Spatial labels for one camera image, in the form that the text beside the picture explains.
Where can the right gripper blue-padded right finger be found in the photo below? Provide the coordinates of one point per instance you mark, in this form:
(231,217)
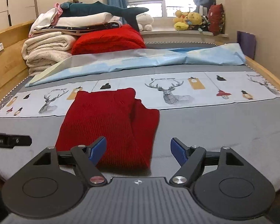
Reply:
(192,161)

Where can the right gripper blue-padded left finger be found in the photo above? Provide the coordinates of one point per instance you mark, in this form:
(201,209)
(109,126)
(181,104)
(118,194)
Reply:
(83,159)

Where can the dark red knit sweater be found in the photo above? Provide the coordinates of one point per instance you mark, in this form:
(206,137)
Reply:
(128,126)

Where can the white deer print cloth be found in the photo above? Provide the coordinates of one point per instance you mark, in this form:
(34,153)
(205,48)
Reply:
(156,91)

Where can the grey bed mattress cover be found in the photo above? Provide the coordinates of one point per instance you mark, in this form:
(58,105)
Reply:
(251,128)

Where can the cream folded fleece blanket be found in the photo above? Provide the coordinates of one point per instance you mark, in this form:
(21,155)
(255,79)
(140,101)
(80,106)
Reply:
(43,51)

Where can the light blue bed sheet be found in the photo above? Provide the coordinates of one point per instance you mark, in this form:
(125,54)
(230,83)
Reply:
(88,64)

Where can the bright red folded blanket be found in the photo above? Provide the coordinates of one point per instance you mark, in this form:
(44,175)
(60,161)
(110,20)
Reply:
(111,40)

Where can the white pink folded garment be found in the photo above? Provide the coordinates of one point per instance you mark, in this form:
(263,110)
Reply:
(46,19)

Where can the dark navy patterned folded cloth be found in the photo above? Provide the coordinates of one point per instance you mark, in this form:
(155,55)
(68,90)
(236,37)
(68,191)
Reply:
(78,31)

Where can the purple paper bag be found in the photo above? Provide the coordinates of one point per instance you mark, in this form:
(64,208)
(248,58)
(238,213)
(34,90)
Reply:
(247,42)

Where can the dark red cushion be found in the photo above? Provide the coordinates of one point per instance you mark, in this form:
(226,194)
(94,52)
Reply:
(216,19)

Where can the dark teal shark plush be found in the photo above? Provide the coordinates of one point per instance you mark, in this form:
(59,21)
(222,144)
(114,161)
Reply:
(81,9)

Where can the white plush toy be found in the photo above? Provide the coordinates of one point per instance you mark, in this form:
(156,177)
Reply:
(144,22)

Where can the wooden bed frame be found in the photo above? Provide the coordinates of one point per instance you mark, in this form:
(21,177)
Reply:
(13,70)

